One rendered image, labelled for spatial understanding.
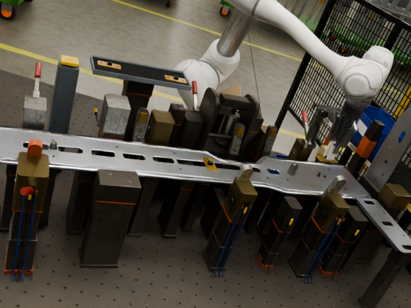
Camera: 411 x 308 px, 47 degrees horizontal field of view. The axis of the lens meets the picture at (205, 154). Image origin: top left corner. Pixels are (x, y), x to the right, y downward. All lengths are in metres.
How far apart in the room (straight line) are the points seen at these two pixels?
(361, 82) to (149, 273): 0.90
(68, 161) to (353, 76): 0.90
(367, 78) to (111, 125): 0.84
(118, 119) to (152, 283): 0.55
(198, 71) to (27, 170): 1.16
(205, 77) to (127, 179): 0.99
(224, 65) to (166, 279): 1.13
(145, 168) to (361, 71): 0.73
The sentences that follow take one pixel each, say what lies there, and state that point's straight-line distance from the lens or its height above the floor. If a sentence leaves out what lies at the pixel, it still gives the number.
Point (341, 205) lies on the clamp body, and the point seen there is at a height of 1.05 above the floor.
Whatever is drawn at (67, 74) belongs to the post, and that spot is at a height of 1.12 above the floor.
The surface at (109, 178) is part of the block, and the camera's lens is 1.38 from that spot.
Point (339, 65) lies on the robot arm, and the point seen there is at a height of 1.46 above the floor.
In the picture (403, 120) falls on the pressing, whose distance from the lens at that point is 1.97.
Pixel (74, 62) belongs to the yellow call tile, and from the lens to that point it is 1.73.
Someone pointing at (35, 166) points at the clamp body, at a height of 1.06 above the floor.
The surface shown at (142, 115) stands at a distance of 1.63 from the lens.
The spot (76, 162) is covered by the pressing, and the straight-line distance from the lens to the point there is 1.47.
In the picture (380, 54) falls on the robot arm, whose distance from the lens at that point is 1.68.
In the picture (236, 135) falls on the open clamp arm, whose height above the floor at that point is 1.06.
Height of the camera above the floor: 1.82
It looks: 29 degrees down
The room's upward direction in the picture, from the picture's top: 20 degrees clockwise
